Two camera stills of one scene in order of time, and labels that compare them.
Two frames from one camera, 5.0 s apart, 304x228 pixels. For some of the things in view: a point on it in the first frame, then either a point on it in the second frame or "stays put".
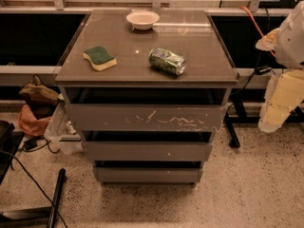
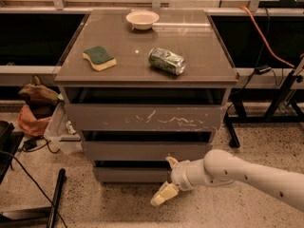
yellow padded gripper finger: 284,94 -> 165,192
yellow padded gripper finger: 267,42 -> 172,161
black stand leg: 59,188 stays put
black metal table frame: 294,114 stays put
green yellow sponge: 100,58 stays put
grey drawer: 111,151 stays put
